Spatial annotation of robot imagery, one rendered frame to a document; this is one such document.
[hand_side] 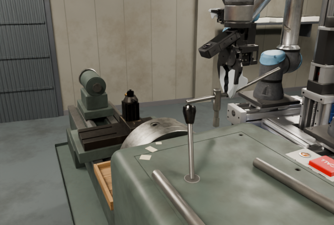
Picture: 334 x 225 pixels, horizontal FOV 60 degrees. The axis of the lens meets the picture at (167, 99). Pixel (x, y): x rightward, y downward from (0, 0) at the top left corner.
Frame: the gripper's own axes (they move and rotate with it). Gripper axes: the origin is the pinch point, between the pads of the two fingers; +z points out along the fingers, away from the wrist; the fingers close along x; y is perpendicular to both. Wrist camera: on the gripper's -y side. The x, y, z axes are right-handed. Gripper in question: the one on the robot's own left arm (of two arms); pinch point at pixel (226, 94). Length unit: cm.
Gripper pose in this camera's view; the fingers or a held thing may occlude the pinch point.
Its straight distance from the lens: 85.3
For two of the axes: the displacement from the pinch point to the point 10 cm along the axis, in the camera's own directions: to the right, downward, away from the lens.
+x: -4.5, -2.9, 8.4
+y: 8.9, -1.5, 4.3
